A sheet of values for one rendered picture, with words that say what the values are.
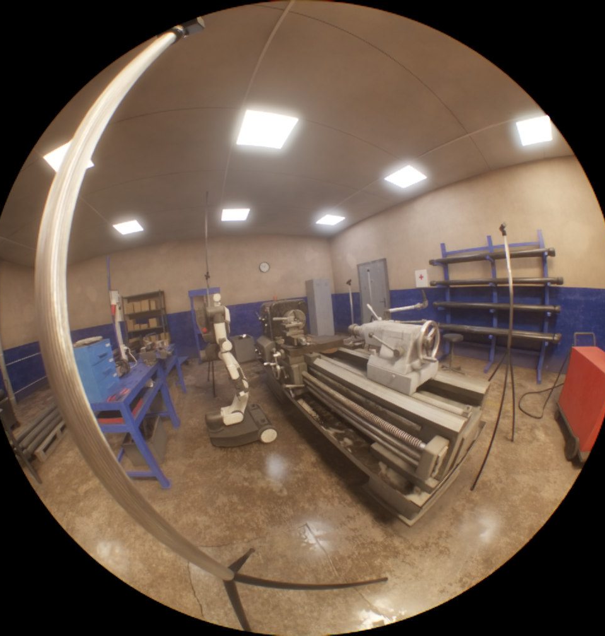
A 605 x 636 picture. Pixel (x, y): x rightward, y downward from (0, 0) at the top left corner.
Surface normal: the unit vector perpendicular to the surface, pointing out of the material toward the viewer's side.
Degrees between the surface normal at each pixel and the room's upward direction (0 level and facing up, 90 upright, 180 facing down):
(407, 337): 82
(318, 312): 90
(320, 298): 90
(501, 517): 0
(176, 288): 90
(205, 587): 0
